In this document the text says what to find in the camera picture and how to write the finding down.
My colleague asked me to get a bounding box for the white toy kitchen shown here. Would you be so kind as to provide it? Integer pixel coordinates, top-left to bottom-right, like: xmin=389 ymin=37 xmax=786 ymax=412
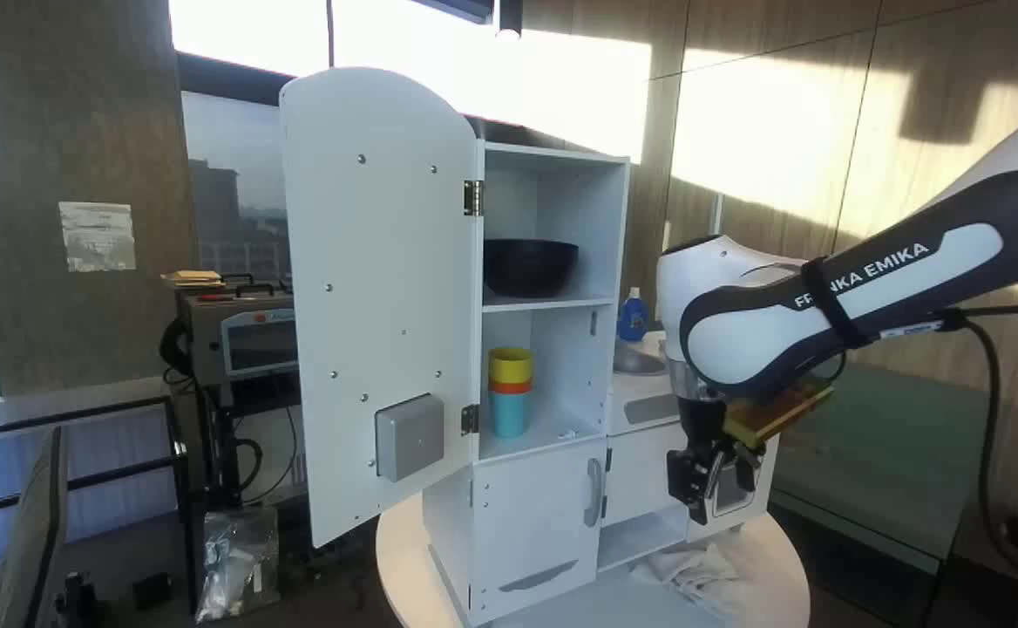
xmin=420 ymin=114 xmax=787 ymax=628

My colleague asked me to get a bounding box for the tall white cupboard door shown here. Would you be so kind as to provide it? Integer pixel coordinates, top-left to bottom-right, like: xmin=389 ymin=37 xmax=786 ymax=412
xmin=277 ymin=67 xmax=488 ymax=550

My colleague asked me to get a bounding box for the yellow cup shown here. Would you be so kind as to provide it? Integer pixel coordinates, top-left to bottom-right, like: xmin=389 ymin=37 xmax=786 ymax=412
xmin=483 ymin=345 xmax=537 ymax=394

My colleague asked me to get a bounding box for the white door with grey handle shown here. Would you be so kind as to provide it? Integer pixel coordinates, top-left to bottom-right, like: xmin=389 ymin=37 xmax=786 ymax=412
xmin=606 ymin=423 xmax=697 ymax=534
xmin=470 ymin=446 xmax=606 ymax=586

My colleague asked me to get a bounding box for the black metal railing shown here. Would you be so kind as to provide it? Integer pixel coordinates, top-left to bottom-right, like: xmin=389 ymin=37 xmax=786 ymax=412
xmin=0 ymin=394 xmax=202 ymax=588

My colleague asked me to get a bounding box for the blue bottle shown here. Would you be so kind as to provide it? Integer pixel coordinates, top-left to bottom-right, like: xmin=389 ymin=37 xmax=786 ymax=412
xmin=615 ymin=282 xmax=651 ymax=349

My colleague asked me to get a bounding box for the dark monitor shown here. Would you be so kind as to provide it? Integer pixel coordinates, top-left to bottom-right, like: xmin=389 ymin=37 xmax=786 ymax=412
xmin=0 ymin=427 xmax=74 ymax=628

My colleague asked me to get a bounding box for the green bench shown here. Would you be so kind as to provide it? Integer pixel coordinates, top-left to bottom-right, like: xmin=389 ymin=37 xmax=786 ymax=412
xmin=768 ymin=359 xmax=991 ymax=575

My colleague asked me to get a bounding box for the black bowl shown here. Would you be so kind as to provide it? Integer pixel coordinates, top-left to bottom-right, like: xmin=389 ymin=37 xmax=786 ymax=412
xmin=480 ymin=238 xmax=583 ymax=296

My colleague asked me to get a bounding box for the black equipment rack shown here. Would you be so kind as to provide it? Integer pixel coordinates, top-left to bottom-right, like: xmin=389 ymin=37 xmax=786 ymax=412
xmin=156 ymin=311 xmax=302 ymax=516

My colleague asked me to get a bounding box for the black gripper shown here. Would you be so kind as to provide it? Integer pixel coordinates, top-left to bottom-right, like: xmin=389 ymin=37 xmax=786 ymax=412
xmin=664 ymin=394 xmax=768 ymax=531

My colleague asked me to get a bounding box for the round white table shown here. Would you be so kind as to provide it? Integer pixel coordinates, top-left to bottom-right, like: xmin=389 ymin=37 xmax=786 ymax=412
xmin=372 ymin=491 xmax=817 ymax=628

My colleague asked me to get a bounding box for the grey grille panel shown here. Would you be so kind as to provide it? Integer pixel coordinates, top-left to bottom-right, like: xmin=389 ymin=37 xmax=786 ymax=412
xmin=619 ymin=394 xmax=682 ymax=427

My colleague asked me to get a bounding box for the grey block on door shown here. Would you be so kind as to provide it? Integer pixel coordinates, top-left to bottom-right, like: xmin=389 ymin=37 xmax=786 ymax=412
xmin=371 ymin=392 xmax=449 ymax=485

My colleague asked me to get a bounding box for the grey toy sink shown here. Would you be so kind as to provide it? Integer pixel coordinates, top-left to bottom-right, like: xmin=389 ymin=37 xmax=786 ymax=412
xmin=611 ymin=342 xmax=671 ymax=378

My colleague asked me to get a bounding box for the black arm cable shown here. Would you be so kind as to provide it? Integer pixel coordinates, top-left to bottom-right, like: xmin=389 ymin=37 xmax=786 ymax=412
xmin=937 ymin=305 xmax=1018 ymax=586

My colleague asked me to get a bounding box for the yellowish wrist camera mount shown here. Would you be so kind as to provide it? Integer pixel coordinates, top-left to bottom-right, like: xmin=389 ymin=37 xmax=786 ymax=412
xmin=721 ymin=379 xmax=837 ymax=452

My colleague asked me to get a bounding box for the blue cup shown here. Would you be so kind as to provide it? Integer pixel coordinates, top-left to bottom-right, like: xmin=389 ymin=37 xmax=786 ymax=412
xmin=488 ymin=394 xmax=532 ymax=443

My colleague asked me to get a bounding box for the clear plastic bag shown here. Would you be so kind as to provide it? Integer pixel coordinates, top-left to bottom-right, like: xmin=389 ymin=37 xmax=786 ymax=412
xmin=193 ymin=503 xmax=285 ymax=628

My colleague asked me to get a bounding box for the grey machine box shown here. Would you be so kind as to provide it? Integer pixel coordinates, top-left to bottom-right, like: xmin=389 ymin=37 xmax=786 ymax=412
xmin=176 ymin=282 xmax=300 ymax=388

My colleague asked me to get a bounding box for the paper sheet on wall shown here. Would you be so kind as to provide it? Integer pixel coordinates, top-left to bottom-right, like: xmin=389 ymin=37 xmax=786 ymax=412
xmin=57 ymin=199 xmax=138 ymax=280

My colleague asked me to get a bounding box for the white cloth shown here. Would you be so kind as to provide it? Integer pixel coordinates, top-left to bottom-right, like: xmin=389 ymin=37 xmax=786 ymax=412
xmin=632 ymin=537 xmax=760 ymax=617

